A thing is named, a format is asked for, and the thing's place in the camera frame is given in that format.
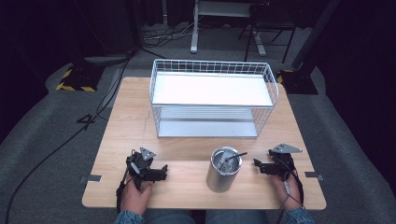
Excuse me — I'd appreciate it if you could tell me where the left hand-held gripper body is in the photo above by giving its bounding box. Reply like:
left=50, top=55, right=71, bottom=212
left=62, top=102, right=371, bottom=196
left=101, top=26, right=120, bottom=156
left=125, top=147, right=158, bottom=190

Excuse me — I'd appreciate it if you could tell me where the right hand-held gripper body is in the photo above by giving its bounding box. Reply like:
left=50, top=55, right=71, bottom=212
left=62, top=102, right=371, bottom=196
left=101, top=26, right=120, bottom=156
left=268, top=143, right=304, bottom=182

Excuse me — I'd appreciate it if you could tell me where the silver metal cup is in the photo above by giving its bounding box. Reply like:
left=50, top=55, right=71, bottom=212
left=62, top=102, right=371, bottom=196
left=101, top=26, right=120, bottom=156
left=205, top=146, right=244, bottom=194

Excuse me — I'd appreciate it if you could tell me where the white wire shelf rack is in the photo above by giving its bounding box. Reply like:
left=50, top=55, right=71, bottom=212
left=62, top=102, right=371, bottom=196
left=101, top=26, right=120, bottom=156
left=148, top=59, right=280, bottom=139

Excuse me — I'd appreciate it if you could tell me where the person's left hand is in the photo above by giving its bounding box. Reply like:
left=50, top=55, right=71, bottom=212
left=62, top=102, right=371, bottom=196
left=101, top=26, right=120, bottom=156
left=120, top=175, right=154, bottom=216

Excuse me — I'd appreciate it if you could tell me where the person's right hand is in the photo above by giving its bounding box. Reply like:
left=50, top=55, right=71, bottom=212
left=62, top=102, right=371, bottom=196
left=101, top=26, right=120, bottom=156
left=270, top=174, right=304, bottom=213

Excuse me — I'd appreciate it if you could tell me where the spoon in cup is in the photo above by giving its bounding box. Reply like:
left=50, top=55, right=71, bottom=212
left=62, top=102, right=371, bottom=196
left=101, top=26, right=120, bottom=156
left=224, top=151, right=248, bottom=162

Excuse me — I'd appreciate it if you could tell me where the grey tape piece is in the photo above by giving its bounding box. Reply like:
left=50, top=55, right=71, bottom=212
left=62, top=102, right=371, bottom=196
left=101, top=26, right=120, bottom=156
left=304, top=171, right=324, bottom=182
left=78, top=174, right=103, bottom=184

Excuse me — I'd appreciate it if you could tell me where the person's left jeans leg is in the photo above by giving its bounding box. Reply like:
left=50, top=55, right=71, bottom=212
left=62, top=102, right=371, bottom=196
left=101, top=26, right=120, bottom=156
left=143, top=208, right=198, bottom=224

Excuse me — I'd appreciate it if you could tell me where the person's jeans leg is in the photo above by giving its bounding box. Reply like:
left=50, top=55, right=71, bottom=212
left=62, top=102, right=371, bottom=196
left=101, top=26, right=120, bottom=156
left=205, top=209, right=271, bottom=224
left=143, top=208, right=198, bottom=224

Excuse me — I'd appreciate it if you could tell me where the person's right jeans leg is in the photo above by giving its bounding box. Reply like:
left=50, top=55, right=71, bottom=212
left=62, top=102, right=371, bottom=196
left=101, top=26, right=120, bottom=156
left=205, top=209, right=271, bottom=224

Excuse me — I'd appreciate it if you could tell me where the striped black stand base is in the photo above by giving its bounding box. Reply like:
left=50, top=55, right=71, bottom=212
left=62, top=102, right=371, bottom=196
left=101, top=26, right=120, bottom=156
left=276, top=68, right=319, bottom=96
left=55, top=63, right=106, bottom=93

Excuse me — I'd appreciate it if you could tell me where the black metal chair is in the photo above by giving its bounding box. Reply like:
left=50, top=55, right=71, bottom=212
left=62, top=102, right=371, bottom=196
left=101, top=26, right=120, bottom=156
left=237, top=1, right=297, bottom=64

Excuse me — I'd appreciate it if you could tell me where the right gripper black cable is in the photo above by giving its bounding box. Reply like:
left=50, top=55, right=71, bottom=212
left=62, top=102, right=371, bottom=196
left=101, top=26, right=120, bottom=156
left=275, top=157, right=306, bottom=224

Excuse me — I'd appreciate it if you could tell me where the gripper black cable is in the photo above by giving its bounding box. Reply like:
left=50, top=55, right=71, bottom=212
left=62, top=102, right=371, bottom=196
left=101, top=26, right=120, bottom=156
left=115, top=148, right=138, bottom=214
left=275, top=157, right=306, bottom=224

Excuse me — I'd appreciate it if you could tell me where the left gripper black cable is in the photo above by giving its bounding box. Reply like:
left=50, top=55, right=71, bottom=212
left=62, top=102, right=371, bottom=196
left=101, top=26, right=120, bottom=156
left=115, top=148, right=138, bottom=214

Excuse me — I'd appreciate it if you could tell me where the long black floor cable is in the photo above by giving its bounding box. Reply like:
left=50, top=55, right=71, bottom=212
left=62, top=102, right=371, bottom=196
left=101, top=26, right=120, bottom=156
left=4, top=46, right=138, bottom=224

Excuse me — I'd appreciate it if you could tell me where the black stand post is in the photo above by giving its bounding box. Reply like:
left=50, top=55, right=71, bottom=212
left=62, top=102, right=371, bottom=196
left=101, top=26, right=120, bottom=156
left=290, top=0, right=342, bottom=71

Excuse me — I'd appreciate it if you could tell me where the bundle of floor cables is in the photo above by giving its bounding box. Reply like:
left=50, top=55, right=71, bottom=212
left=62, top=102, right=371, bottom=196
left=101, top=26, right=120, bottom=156
left=141, top=18, right=200, bottom=49

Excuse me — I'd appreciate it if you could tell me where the white desk frame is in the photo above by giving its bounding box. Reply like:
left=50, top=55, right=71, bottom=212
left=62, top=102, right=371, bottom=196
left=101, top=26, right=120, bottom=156
left=190, top=0, right=267, bottom=57

